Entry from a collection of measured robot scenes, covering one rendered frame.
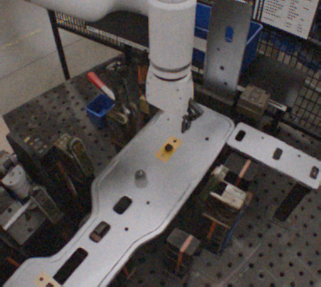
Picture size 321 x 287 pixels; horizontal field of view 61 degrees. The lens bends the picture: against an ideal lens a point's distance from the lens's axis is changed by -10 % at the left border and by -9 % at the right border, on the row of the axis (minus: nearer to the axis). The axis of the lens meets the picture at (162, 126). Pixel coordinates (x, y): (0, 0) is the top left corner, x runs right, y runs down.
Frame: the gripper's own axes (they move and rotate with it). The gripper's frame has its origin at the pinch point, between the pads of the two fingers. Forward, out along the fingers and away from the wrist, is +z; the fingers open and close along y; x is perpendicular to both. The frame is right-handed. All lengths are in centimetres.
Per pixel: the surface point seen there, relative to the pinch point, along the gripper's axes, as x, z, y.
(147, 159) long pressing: -6.0, 12.1, -2.7
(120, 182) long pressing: -15.7, 12.2, -4.1
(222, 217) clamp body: -7.9, 16.2, 21.7
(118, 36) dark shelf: 32, 10, -45
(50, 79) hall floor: 67, 112, -169
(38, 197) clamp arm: -33.3, 3.5, -12.8
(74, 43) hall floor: 118, 112, -190
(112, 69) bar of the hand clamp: -1.5, -9.4, -15.5
